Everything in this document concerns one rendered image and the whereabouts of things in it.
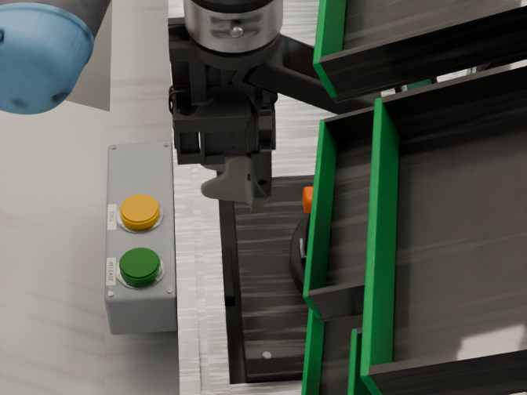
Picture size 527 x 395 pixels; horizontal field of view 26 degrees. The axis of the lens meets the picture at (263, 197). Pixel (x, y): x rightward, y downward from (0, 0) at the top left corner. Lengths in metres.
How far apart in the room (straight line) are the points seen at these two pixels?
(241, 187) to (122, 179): 0.25
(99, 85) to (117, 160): 1.51
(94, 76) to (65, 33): 2.04
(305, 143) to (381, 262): 0.89
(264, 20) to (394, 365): 0.50
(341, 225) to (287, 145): 0.65
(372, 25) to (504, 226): 0.13
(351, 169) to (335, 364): 0.16
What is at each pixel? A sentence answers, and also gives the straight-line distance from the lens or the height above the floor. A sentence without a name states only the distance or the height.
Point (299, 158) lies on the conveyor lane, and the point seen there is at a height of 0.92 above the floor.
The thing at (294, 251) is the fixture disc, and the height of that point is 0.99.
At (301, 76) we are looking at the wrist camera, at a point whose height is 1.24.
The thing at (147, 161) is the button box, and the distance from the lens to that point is 1.22.
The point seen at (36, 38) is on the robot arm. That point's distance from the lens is 0.70.
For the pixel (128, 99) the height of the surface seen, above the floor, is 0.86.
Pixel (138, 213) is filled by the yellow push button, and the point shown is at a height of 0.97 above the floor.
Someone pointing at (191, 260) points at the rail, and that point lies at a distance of 1.13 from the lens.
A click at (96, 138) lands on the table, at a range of 1.39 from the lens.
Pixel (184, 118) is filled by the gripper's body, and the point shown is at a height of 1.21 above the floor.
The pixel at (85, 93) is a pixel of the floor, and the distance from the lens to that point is 2.71.
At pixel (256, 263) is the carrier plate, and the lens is 1.11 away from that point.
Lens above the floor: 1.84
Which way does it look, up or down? 49 degrees down
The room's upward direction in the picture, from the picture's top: straight up
